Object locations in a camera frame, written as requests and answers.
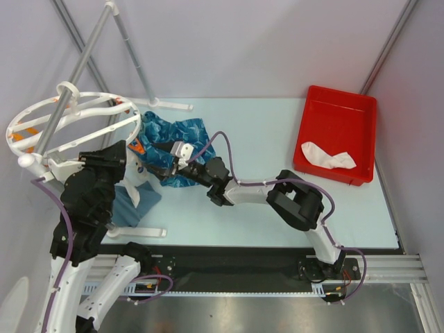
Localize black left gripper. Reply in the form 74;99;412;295
79;139;128;218

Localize white round clip hanger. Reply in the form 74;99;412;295
6;81;142;162

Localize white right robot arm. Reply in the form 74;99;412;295
145;142;345;279

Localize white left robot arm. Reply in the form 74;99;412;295
36;140;153;332

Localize orange clothes peg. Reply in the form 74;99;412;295
9;127;39;142
128;138;146;155
114;98;130;114

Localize blue patterned cloth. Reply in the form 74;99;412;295
133;111;210;169

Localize grey blue sock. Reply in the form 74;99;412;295
111;181;163;228

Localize red plastic tray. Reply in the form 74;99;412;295
293;85;377;186

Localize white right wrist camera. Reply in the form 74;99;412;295
170;142;194;169

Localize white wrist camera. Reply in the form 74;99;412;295
170;142;194;169
47;152;85;183

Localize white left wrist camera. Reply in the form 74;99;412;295
47;152;85;183

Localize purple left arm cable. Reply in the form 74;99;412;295
31;178;174;333

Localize grey drying rack frame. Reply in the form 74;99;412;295
17;0;194;241

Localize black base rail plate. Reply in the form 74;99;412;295
138;245;363;293

